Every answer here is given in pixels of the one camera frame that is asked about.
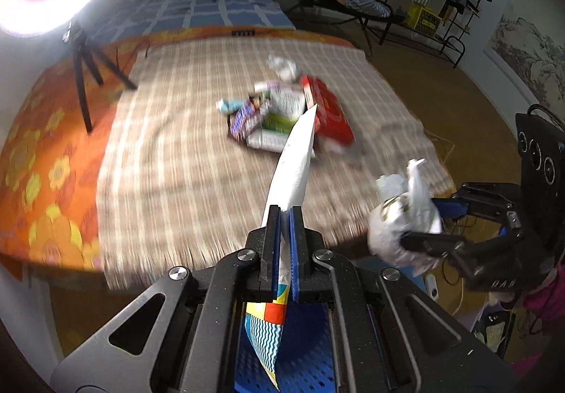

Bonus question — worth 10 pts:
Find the white floor cable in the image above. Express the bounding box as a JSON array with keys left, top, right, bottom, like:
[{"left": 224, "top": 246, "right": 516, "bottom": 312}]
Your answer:
[{"left": 425, "top": 129, "right": 457, "bottom": 165}]

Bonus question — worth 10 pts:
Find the yellow black box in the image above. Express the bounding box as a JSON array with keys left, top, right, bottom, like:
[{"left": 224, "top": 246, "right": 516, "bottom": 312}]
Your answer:
[{"left": 405, "top": 3, "right": 441, "bottom": 37}]

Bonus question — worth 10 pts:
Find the wall landscape painting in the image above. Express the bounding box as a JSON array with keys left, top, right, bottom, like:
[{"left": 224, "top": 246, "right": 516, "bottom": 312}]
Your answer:
[{"left": 487, "top": 1, "right": 564, "bottom": 117}]

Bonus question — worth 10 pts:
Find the black metal clothes rack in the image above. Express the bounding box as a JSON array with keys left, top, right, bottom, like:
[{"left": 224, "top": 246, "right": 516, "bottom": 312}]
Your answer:
[{"left": 385, "top": 0, "right": 491, "bottom": 68}]

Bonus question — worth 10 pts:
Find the white knotted plastic bag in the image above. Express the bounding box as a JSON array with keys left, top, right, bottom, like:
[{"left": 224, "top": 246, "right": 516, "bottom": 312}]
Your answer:
[{"left": 367, "top": 159, "right": 442, "bottom": 276}]

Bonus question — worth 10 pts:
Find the black speaker box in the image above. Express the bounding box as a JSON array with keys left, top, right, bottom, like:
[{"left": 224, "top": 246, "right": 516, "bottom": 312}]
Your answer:
[{"left": 515, "top": 103, "right": 564, "bottom": 242}]

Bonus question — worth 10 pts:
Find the striped garment on chair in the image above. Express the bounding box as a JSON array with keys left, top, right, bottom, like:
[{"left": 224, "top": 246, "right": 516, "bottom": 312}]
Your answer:
[{"left": 346, "top": 0, "right": 391, "bottom": 19}]

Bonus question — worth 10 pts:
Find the red tissue box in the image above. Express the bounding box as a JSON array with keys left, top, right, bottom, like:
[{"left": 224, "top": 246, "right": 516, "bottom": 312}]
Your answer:
[{"left": 300, "top": 76, "right": 355, "bottom": 146}]

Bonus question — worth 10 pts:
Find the pink jacket sleeve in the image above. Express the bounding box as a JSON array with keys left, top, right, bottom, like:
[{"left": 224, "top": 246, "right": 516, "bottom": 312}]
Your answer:
[{"left": 520, "top": 264, "right": 565, "bottom": 376}]

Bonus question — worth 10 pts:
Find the black cable with remote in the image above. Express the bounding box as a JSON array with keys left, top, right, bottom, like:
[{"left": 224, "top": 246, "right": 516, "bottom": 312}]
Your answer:
[{"left": 112, "top": 28, "right": 258, "bottom": 67}]

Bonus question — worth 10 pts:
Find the blue plastic laundry basket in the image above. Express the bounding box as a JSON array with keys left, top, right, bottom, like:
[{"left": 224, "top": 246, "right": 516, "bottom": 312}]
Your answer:
[{"left": 234, "top": 303, "right": 336, "bottom": 392}]

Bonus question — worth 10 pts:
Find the blue patterned wrapper strip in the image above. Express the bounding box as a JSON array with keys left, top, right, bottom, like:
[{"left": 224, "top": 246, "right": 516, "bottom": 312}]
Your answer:
[{"left": 215, "top": 99, "right": 246, "bottom": 116}]

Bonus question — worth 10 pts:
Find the green white snack bag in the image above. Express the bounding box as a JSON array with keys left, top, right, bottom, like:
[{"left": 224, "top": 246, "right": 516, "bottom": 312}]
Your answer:
[{"left": 245, "top": 81, "right": 307, "bottom": 153}]

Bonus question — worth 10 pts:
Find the blue white checked mattress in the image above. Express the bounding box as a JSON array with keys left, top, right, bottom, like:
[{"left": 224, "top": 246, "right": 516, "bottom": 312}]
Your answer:
[{"left": 85, "top": 0, "right": 294, "bottom": 45}]

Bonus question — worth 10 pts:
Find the white paper cone wrapper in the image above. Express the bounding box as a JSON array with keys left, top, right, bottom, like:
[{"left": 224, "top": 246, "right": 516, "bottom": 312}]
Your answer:
[{"left": 244, "top": 106, "right": 317, "bottom": 391}]

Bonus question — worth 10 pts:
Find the purple candy wrapper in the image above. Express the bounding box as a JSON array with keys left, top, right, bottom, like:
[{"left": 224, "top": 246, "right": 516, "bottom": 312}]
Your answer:
[{"left": 228, "top": 100, "right": 263, "bottom": 142}]

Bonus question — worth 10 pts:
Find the beige checked fringed blanket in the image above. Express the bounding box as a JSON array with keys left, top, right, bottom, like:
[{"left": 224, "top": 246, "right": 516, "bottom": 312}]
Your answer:
[{"left": 96, "top": 37, "right": 454, "bottom": 289}]

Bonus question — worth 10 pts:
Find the white tissue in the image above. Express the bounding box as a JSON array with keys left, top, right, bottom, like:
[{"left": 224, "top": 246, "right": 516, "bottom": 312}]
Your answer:
[{"left": 267, "top": 54, "right": 302, "bottom": 83}]

